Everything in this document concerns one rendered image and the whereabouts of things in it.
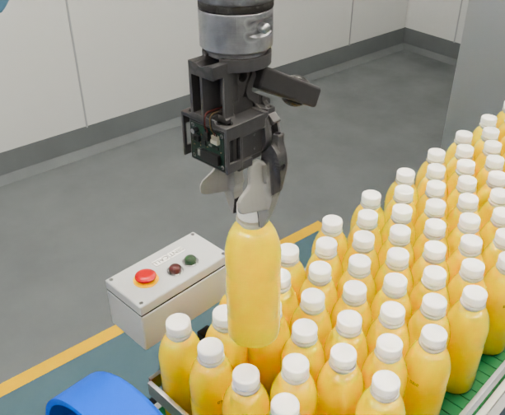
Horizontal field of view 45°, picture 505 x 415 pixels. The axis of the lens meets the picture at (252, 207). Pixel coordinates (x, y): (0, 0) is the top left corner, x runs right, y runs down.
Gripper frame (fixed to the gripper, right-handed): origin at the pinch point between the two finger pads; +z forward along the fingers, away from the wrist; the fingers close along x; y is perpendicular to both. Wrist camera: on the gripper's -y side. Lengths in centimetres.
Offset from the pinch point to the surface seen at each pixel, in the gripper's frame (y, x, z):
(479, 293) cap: -36.2, 16.3, 25.8
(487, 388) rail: -32, 23, 39
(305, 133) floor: -235, -183, 128
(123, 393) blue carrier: 21.6, 1.0, 14.2
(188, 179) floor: -145, -193, 130
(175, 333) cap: 3.9, -12.8, 26.4
